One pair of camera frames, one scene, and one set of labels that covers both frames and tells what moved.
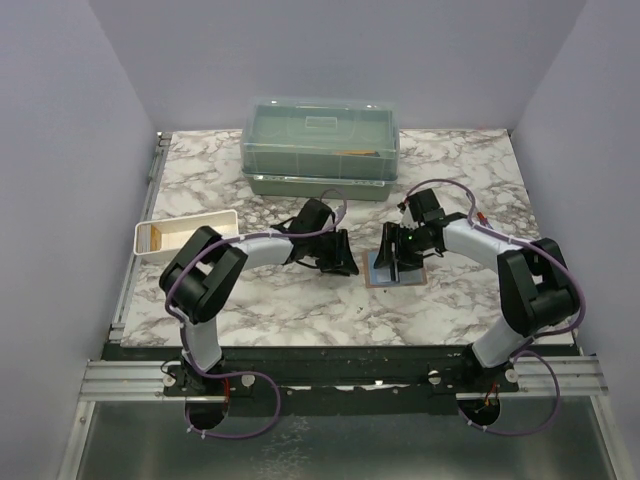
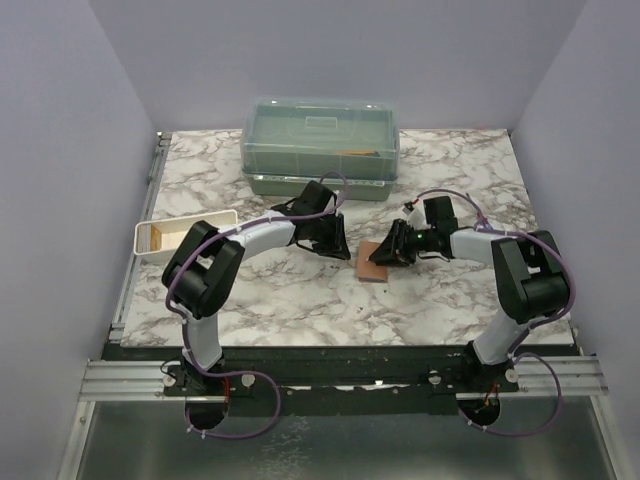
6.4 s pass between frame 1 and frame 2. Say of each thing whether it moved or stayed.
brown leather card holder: moved
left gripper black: moved
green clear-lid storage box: stayed
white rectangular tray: stayed
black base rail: stayed
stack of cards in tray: stayed
